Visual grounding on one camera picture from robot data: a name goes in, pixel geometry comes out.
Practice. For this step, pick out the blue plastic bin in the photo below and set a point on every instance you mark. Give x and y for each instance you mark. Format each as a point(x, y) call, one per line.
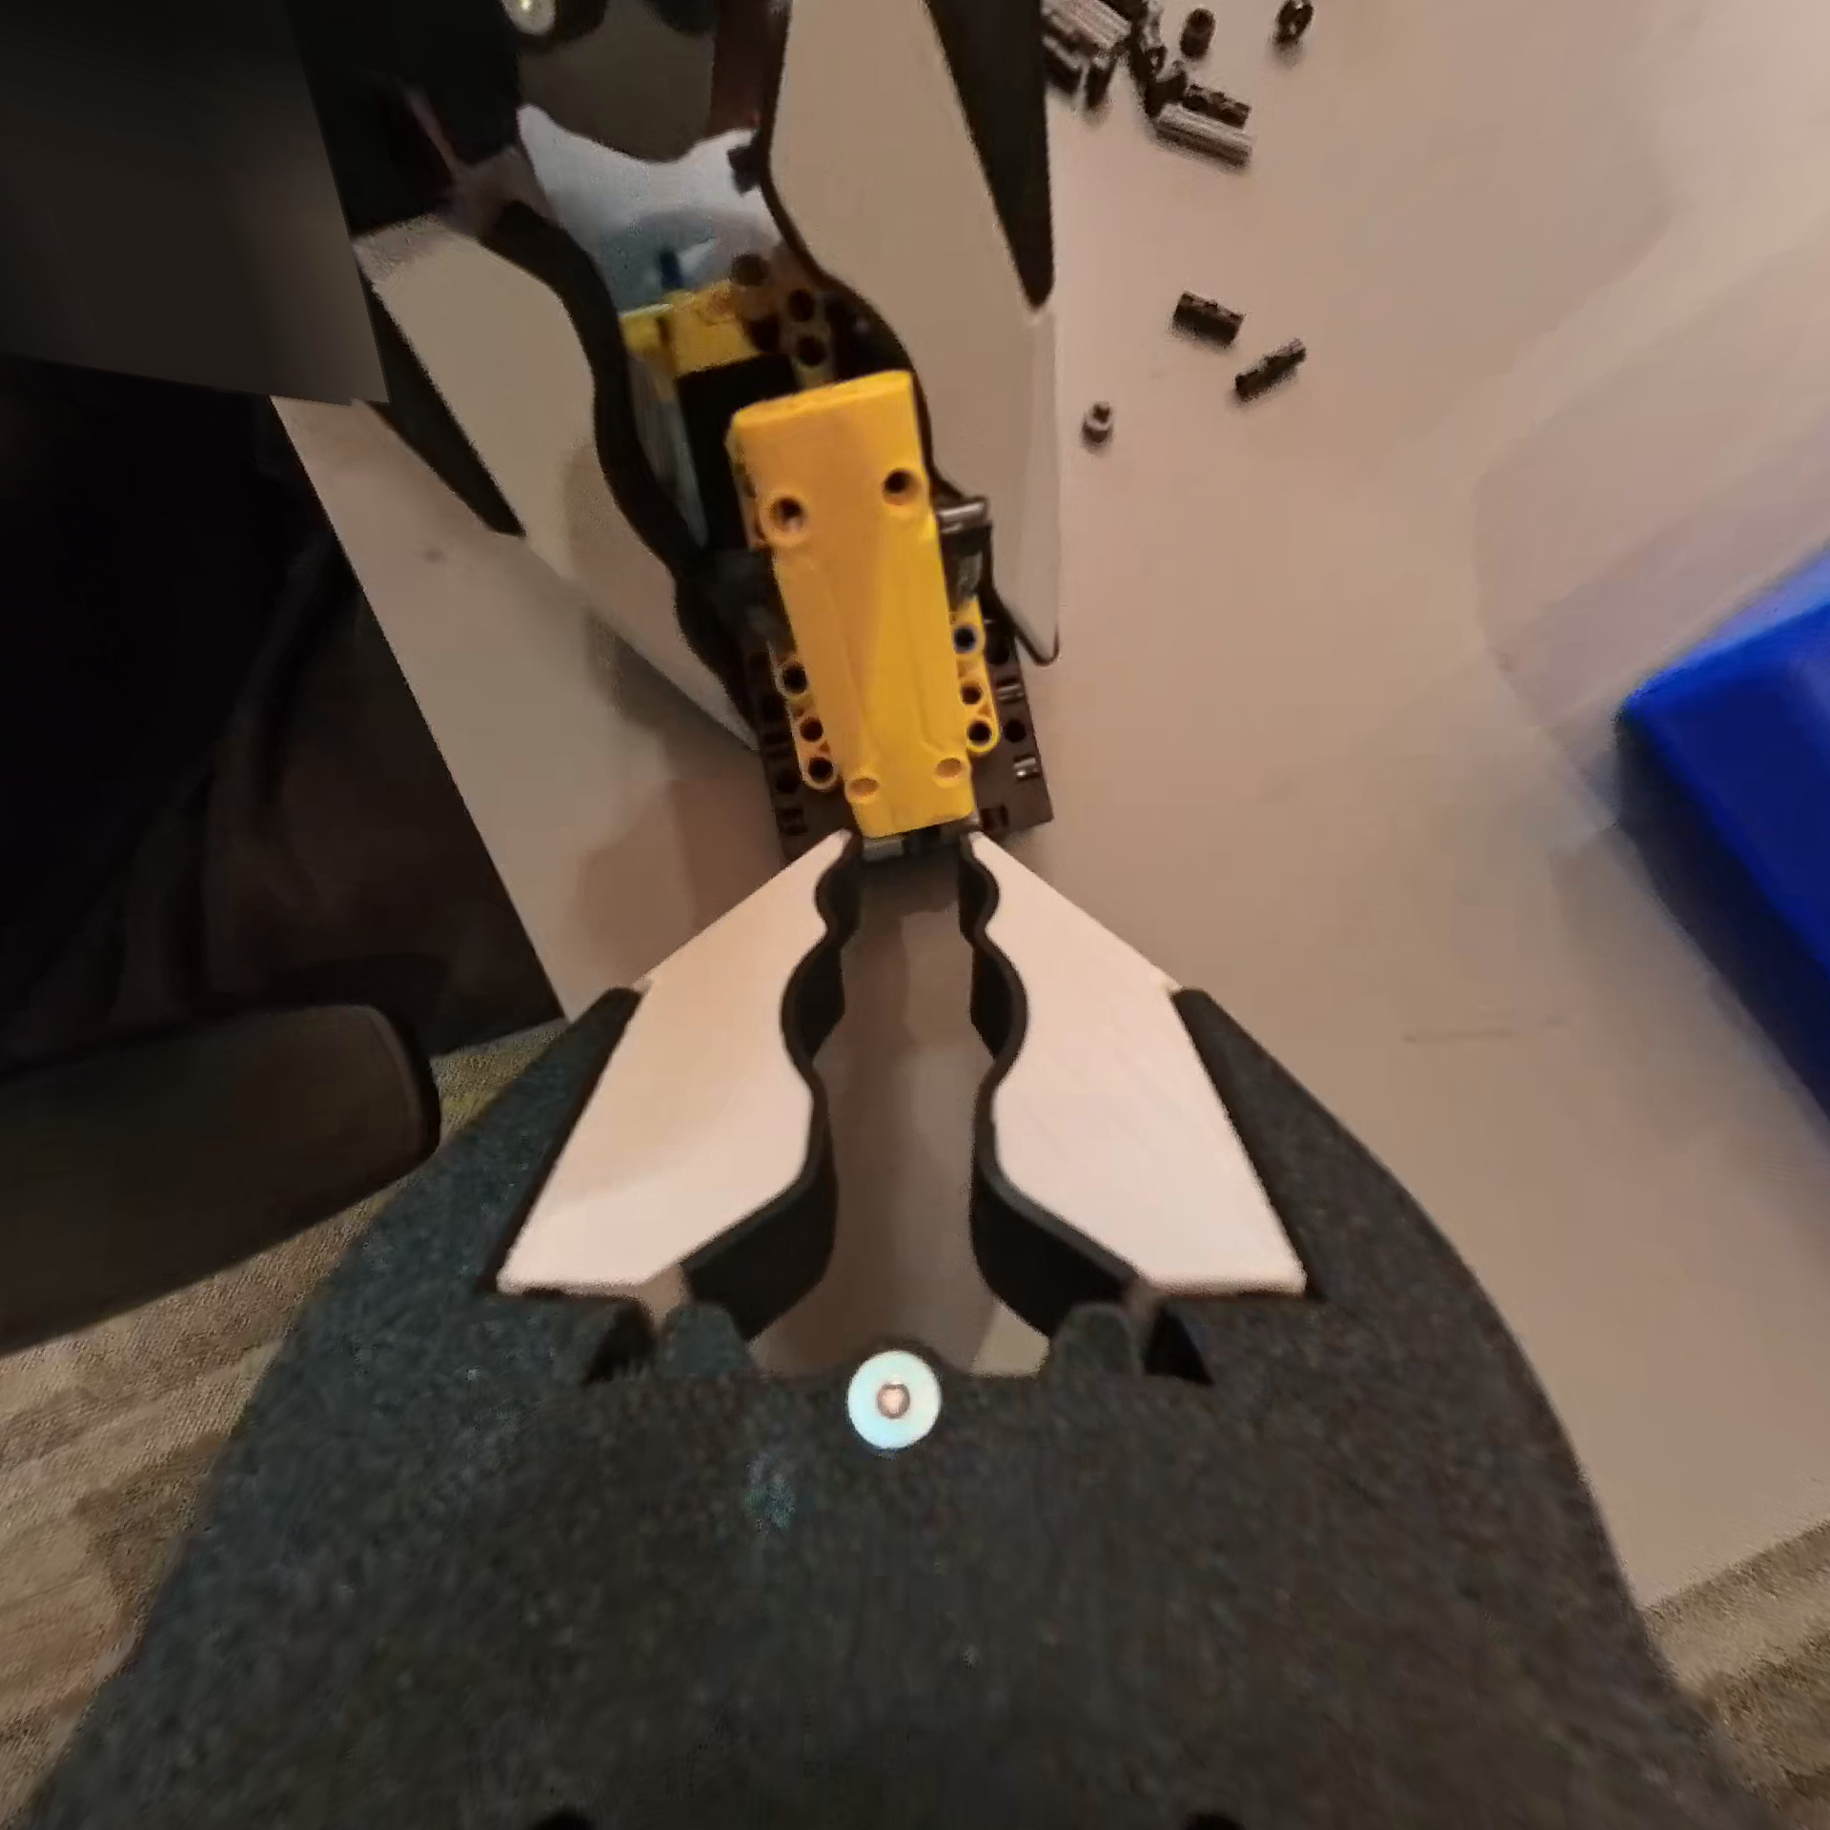
point(1745, 830)

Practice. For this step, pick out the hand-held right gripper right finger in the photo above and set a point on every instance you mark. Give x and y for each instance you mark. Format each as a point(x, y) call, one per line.
point(1130, 1128)

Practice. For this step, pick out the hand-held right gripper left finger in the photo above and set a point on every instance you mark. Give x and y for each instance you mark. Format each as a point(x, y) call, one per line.
point(685, 1128)

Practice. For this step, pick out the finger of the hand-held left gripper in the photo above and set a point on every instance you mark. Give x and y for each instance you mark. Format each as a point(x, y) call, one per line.
point(502, 385)
point(872, 173)

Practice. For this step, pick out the yellow black toy brick assembly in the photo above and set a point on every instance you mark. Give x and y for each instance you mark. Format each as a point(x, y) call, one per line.
point(872, 617)

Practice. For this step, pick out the scattered black toy pins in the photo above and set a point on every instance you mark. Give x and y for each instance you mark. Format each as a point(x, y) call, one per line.
point(1202, 129)

